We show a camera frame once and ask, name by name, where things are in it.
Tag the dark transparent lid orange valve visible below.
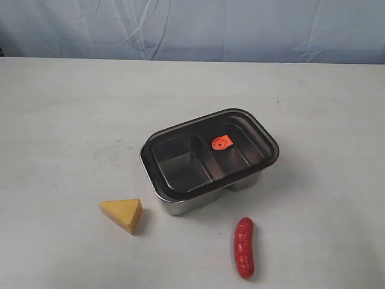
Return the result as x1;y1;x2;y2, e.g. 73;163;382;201
140;108;279;202

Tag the yellow cheese wedge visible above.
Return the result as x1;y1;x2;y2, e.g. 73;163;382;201
99;199;143;235

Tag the red sausage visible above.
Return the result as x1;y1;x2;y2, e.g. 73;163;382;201
234;217;254;279

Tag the steel two-compartment lunch box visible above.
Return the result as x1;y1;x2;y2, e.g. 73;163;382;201
140;146;260;216

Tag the light blue backdrop cloth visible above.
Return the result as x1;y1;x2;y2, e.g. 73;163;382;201
1;1;384;64

